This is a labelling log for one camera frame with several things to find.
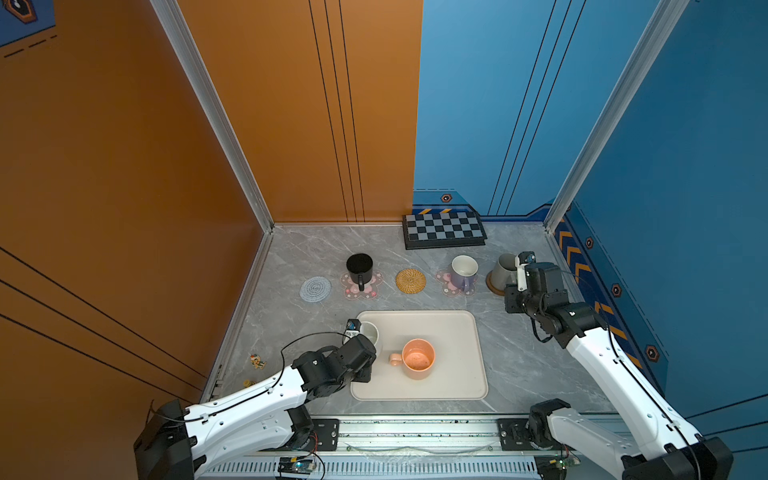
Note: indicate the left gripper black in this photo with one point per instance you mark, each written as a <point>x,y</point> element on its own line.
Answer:
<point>367,372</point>

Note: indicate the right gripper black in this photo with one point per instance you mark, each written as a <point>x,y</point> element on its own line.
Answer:
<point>510,293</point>

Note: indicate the grey green mug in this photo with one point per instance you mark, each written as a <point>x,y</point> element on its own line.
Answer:
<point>504,272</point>

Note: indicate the light blue woven coaster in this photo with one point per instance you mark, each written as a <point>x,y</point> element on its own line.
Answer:
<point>315,289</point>

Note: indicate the brown wooden coaster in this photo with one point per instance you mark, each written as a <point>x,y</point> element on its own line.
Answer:
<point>492,290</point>

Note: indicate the pink flower coaster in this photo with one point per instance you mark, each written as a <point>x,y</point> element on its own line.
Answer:
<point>450,290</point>
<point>352,290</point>

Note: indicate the orange pink mug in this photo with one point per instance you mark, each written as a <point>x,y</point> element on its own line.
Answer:
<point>416,359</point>

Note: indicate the black mug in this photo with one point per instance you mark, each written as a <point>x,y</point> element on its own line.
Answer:
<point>360,269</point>

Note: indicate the lavender mug white inside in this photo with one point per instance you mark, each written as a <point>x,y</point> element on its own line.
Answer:
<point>463,273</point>

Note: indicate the woven rattan coaster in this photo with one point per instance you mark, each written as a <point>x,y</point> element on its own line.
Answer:
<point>410,281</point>

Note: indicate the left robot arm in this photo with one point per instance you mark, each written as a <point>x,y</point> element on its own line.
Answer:
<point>180,442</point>

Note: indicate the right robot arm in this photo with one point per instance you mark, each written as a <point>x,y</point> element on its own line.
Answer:
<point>663,445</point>

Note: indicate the green circuit board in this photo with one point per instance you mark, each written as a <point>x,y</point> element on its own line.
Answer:
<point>296,468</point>

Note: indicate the cream serving tray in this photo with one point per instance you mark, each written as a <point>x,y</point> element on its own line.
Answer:
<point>458,373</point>

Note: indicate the right small circuit board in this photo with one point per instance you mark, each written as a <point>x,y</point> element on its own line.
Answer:
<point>554,468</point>

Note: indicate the folded checkerboard box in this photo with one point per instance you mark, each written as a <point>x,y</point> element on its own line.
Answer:
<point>444,229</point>

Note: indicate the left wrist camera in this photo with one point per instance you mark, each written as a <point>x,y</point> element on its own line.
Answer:
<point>357,351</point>

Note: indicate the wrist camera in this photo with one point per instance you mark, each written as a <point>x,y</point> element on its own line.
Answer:
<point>537,277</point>
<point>357,351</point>

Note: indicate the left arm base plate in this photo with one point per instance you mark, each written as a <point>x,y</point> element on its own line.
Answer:
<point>318,435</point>

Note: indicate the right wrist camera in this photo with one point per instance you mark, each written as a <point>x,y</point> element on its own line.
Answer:
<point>537,277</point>

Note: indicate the aluminium front rail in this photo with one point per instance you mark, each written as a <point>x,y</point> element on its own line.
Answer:
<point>431,435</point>

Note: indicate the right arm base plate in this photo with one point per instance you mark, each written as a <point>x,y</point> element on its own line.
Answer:
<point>516,434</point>

